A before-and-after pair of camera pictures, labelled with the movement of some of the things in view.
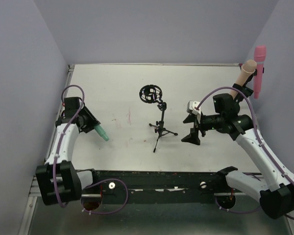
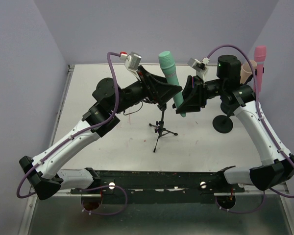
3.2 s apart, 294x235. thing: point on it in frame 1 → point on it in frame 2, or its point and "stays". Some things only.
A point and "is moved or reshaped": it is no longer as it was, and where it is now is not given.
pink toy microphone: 259,54 stays
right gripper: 197,127 → 199,91
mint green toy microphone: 102,132 is moved or reshaped
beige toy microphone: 248,68 stays
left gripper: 91,121 → 148,86
